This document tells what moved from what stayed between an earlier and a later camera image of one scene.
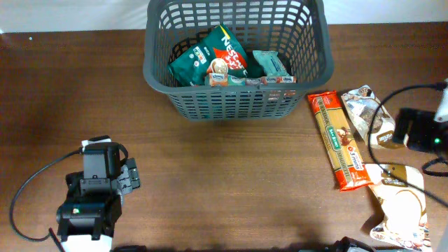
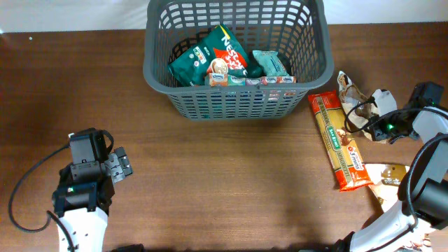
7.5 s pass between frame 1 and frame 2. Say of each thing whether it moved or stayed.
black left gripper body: moved
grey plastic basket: stayed
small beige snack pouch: moved
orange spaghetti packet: stayed
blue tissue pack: stayed
